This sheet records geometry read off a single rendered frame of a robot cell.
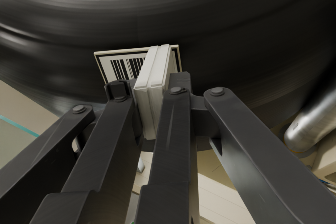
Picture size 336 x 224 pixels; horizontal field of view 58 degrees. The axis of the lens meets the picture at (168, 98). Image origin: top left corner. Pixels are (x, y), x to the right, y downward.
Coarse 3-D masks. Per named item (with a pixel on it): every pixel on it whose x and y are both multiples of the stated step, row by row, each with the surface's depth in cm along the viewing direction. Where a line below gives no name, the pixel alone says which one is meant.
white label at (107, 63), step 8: (136, 48) 21; (144, 48) 21; (176, 48) 20; (96, 56) 21; (104, 56) 21; (112, 56) 21; (120, 56) 21; (128, 56) 21; (136, 56) 21; (144, 56) 21; (176, 56) 21; (104, 64) 22; (112, 64) 22; (120, 64) 22; (128, 64) 22; (136, 64) 22; (176, 64) 21; (104, 72) 22; (112, 72) 22; (120, 72) 22; (128, 72) 22; (136, 72) 22; (176, 72) 22; (104, 80) 23; (112, 80) 23
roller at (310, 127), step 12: (324, 84) 31; (312, 96) 36; (324, 96) 32; (312, 108) 36; (324, 108) 33; (300, 120) 41; (312, 120) 37; (324, 120) 35; (288, 132) 48; (300, 132) 42; (312, 132) 39; (324, 132) 38; (288, 144) 49; (300, 144) 46; (312, 144) 45
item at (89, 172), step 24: (120, 96) 14; (120, 120) 12; (96, 144) 11; (120, 144) 11; (96, 168) 9; (120, 168) 11; (72, 192) 8; (96, 192) 8; (120, 192) 10; (48, 216) 7; (72, 216) 7; (96, 216) 8; (120, 216) 10
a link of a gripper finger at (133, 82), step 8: (136, 80) 17; (136, 104) 14; (96, 112) 14; (136, 112) 14; (96, 120) 14; (136, 120) 14; (88, 128) 13; (136, 128) 14; (80, 136) 14; (88, 136) 14; (136, 136) 14; (80, 144) 14
